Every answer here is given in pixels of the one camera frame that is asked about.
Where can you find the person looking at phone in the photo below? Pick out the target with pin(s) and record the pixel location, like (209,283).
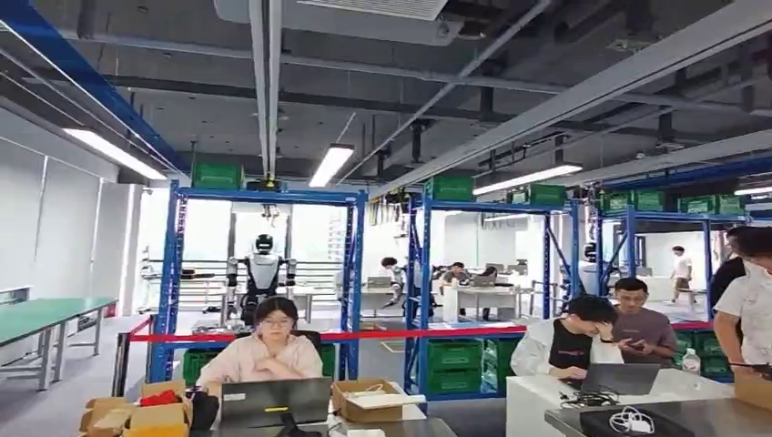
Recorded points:
(645,332)

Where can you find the person behind grey laptop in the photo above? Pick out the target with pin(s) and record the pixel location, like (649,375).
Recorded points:
(265,356)

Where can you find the person in dark top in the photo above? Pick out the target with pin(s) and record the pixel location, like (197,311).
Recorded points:
(724,274)

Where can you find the person walking in background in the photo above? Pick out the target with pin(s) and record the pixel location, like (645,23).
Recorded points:
(683,268)

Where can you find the ceiling air conditioner unit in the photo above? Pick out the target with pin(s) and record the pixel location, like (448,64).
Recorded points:
(338,18)

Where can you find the red barrier tape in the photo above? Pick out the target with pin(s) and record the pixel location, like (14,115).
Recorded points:
(386,335)

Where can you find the white black humanoid robot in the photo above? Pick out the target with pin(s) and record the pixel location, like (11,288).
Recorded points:
(263,271)

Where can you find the clear water bottle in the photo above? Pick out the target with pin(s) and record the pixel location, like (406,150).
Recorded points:
(691,363)

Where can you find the person in white top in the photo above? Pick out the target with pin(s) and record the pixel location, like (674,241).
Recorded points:
(751,301)

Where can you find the red cloth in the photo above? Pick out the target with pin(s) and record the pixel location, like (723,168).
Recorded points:
(160,398)

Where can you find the green top work table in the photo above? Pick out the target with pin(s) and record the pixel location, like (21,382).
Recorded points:
(42,313)

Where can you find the white desk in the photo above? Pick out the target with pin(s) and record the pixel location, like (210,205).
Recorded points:
(531,404)

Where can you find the green plastic crate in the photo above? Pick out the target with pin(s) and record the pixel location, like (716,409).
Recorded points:
(615,201)
(453,354)
(449,189)
(453,382)
(649,201)
(217,175)
(196,365)
(499,362)
(327,360)
(730,205)
(546,195)
(715,359)
(696,205)

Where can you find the flat black bag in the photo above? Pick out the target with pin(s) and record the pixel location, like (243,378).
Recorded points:
(675,425)

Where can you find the flat white carton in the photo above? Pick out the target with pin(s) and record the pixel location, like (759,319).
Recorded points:
(386,400)

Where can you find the open cardboard box with flaps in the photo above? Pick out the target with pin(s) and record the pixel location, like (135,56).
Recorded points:
(151,417)

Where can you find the person with bowed head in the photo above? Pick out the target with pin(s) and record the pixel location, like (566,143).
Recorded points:
(567,344)

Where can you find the black pouch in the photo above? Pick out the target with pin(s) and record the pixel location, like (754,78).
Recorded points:
(204,410)

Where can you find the ceiling light tube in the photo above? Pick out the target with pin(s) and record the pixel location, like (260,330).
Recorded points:
(114,154)
(754,190)
(332,164)
(528,179)

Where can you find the blue steel rack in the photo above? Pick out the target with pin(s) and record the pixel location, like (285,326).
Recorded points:
(175,271)
(630,241)
(423,271)

